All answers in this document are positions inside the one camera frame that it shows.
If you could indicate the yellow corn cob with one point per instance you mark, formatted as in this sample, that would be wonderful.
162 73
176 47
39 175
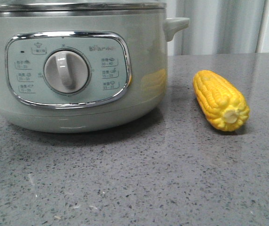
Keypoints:
223 105

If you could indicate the grey timer knob on pot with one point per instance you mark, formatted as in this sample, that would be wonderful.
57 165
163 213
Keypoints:
66 71

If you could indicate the pale green electric cooking pot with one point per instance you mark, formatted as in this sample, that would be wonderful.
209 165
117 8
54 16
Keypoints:
126 52

